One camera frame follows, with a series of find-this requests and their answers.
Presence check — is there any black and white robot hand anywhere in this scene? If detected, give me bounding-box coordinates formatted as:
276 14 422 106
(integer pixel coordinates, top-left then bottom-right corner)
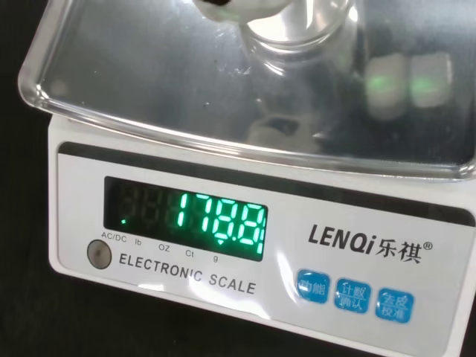
192 0 243 22

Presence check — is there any white electronic balance steel pan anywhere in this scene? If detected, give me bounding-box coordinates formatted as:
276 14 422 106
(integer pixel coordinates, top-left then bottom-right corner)
17 0 476 357

